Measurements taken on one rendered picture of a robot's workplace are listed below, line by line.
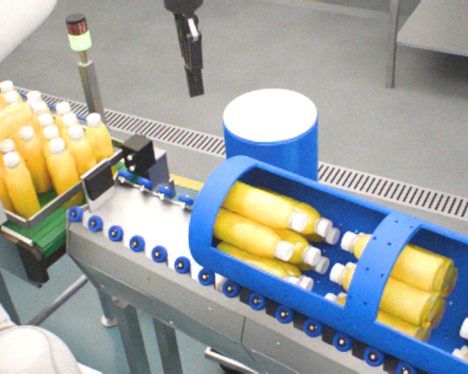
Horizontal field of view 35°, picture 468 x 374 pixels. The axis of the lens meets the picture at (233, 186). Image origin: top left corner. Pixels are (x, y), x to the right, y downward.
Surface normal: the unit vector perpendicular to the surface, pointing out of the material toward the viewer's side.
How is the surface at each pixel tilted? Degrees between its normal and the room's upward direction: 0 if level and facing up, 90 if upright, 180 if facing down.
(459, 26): 0
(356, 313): 79
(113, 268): 70
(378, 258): 32
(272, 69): 0
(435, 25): 0
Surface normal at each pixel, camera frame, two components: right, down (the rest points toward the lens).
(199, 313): -0.57, 0.25
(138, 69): -0.07, -0.78
